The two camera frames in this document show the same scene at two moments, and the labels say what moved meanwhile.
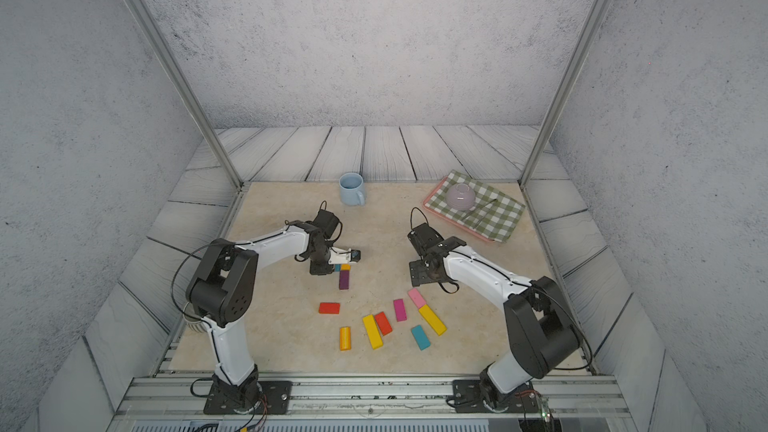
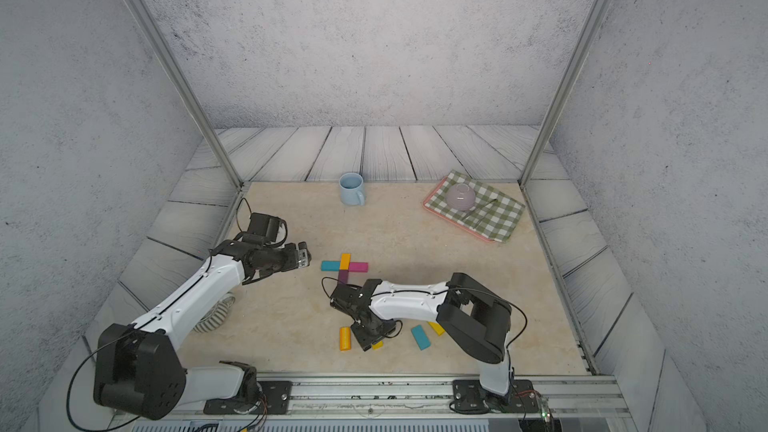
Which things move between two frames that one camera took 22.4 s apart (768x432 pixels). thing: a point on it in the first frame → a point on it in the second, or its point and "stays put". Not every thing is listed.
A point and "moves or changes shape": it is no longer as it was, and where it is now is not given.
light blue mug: (351, 186) stays put
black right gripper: (417, 274) → (368, 341)
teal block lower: (420, 337) stays put
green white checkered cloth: (492, 213) stays put
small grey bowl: (460, 196) stays put
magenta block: (400, 310) moves or changes shape
